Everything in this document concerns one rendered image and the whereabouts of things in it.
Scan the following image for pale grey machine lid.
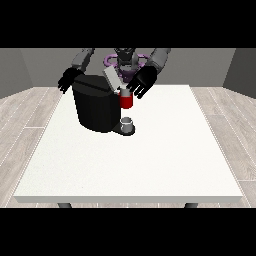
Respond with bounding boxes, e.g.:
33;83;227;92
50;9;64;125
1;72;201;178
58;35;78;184
102;65;122;95

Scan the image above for small grey cup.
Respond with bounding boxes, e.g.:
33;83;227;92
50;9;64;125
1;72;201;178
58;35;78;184
119;116;135;133

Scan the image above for black coffee machine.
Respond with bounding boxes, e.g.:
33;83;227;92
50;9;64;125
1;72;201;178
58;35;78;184
71;73;137;137

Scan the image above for red pod holder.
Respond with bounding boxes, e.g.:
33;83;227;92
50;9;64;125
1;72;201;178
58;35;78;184
119;92;135;110

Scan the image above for grey robot trunk purple rings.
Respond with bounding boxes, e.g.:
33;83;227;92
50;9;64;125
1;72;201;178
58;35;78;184
103;48;150;83

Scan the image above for small grey coffee pod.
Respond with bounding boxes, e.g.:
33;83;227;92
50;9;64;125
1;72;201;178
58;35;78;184
119;84;130;96

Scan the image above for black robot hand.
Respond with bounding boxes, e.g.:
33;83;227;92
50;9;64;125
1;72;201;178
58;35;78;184
57;67;85;95
126;65;159;100

